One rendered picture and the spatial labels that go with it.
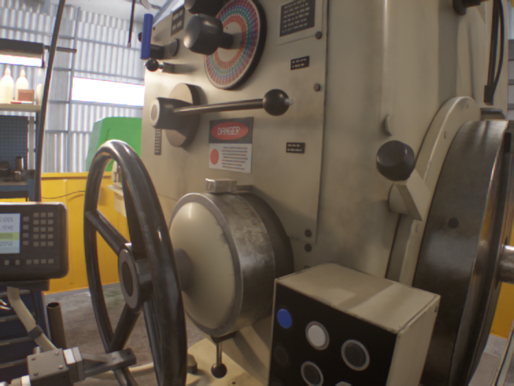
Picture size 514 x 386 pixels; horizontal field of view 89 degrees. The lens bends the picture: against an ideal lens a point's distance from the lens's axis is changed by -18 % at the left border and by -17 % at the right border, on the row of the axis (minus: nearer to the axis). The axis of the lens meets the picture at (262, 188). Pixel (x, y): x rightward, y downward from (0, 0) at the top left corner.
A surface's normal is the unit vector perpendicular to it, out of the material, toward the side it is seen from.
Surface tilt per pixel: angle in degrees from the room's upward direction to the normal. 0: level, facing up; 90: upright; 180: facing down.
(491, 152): 43
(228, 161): 90
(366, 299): 0
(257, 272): 77
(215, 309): 104
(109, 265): 90
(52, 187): 90
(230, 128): 90
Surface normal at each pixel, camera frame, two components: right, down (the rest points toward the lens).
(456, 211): -0.66, -0.38
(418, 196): 0.66, 0.12
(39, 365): 0.14, -0.97
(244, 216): 0.46, -0.69
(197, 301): -0.68, 0.14
